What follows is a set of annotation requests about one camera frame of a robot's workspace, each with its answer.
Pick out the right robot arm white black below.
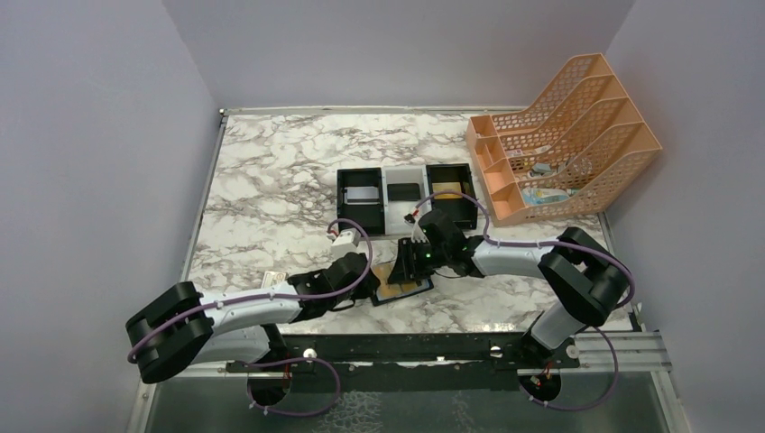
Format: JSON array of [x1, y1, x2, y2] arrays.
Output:
[[388, 209, 634, 363]]

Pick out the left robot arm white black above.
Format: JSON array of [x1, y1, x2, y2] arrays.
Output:
[[125, 253, 380, 384]]

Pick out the silver card in tray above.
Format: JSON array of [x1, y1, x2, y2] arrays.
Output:
[[344, 186, 380, 205]]

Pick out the black card in tray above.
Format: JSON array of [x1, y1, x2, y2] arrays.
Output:
[[386, 183, 421, 202]]

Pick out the orange plastic file rack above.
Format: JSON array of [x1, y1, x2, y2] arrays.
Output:
[[465, 53, 662, 226]]

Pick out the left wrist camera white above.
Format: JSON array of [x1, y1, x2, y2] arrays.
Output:
[[331, 229, 360, 257]]

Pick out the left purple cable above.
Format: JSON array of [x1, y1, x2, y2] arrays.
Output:
[[126, 217, 343, 417]]

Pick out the items inside file rack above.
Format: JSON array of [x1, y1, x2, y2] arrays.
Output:
[[507, 145, 592, 197]]

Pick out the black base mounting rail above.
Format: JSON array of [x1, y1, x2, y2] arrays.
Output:
[[225, 332, 580, 393]]

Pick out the gold card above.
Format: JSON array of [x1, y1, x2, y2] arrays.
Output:
[[431, 182, 463, 199]]

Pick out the black leather card holder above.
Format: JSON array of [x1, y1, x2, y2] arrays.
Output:
[[371, 262, 434, 307]]

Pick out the black white three-compartment tray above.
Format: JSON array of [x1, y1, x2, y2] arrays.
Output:
[[336, 163, 477, 237]]

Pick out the purple cable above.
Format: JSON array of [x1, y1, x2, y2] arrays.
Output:
[[406, 190, 636, 413], [126, 217, 343, 417]]

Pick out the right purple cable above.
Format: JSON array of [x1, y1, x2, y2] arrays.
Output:
[[406, 190, 636, 413]]

